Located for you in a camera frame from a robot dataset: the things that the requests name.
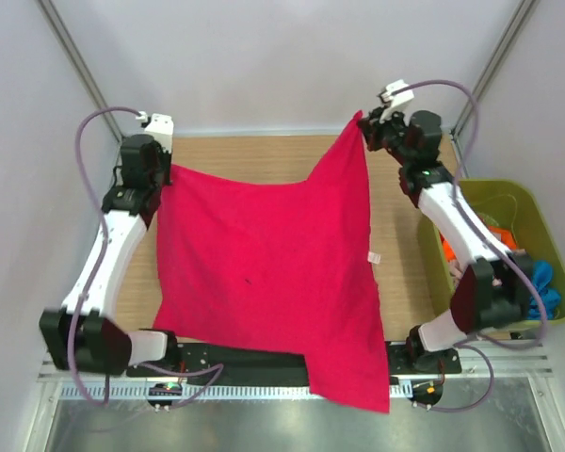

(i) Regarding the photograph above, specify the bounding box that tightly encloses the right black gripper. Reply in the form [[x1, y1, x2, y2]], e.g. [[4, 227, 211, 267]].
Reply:
[[358, 104, 414, 167]]

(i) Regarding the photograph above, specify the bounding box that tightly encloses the magenta red t shirt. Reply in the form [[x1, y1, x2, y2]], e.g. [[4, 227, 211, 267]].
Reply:
[[153, 120, 390, 413]]

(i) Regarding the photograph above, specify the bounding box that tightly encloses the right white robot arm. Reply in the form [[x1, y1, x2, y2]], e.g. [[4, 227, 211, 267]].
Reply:
[[359, 106, 533, 373]]

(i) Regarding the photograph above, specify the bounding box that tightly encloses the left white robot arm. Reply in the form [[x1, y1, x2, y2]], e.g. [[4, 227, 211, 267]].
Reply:
[[39, 132, 181, 377]]

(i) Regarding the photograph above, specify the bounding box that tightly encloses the olive green plastic bin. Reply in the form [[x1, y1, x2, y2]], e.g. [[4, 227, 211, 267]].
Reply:
[[417, 179, 565, 326]]

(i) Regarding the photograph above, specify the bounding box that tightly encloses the orange t shirt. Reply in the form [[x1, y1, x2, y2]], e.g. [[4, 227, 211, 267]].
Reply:
[[440, 225, 519, 262]]

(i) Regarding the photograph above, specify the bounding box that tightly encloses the beige pink t shirt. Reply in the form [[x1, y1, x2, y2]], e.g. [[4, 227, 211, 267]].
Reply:
[[447, 259, 503, 287]]

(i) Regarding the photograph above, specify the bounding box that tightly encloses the blue t shirt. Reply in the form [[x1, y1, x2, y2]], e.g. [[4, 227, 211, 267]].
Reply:
[[531, 260, 561, 320]]

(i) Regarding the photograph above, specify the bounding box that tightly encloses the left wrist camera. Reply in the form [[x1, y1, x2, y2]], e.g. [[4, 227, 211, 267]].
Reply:
[[136, 111, 174, 154]]

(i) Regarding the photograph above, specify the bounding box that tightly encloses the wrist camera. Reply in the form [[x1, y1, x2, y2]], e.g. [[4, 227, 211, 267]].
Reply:
[[378, 79, 414, 122], [136, 111, 174, 154]]

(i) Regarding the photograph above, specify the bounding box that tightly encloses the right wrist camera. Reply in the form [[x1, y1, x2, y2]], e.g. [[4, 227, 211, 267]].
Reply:
[[378, 79, 414, 122]]

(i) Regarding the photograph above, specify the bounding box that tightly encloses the left aluminium corner post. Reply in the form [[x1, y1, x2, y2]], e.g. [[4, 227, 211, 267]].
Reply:
[[36, 0, 128, 142]]

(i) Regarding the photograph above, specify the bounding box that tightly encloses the aluminium corner post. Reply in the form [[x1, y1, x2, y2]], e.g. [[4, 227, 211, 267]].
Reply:
[[36, 0, 128, 142], [449, 0, 541, 142]]

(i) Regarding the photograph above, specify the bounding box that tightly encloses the right aluminium corner post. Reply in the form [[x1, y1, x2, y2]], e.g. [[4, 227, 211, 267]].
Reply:
[[449, 0, 541, 142]]

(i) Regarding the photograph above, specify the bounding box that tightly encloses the white slotted cable duct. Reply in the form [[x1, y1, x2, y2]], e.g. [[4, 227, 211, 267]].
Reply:
[[60, 380, 412, 401]]

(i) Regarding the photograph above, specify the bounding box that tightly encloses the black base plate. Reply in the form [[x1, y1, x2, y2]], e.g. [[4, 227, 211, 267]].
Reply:
[[153, 341, 462, 387]]

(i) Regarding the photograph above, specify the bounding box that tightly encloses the aluminium frame rail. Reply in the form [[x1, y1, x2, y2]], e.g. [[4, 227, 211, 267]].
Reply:
[[37, 339, 556, 383]]

